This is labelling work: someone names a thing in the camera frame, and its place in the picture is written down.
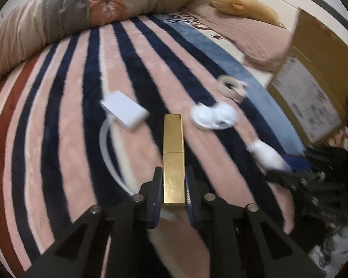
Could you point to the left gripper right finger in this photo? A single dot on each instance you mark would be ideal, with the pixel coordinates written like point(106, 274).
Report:
point(243, 241)

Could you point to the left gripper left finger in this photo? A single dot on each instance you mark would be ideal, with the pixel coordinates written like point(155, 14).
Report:
point(107, 242)

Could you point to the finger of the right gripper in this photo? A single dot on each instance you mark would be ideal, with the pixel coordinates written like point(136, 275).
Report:
point(297, 163)
point(291, 180)

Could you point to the white small bottle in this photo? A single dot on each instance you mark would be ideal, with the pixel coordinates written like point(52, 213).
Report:
point(267, 157)

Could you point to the white contact lens case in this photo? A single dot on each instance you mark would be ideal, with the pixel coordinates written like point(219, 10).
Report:
point(220, 116)

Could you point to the gold rectangular lipstick case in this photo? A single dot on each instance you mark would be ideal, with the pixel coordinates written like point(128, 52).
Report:
point(173, 161)

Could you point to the cardboard box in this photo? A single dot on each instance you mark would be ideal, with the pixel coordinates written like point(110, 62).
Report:
point(311, 83)

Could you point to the beige tape roll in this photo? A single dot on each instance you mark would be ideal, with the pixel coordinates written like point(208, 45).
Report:
point(232, 88)

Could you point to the pink knitted pillow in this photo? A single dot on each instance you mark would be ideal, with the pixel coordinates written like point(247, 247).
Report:
point(263, 44)

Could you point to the striped plush blanket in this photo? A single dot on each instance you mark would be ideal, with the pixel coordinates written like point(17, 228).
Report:
point(51, 167)

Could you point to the tan plush toy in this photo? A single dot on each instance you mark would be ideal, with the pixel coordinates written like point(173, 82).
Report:
point(251, 9)

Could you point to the rolled patchwork quilt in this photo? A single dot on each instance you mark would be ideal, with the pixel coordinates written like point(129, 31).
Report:
point(35, 24)

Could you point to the white adapter box with cable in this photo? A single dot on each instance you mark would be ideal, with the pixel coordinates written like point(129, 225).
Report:
point(119, 107)

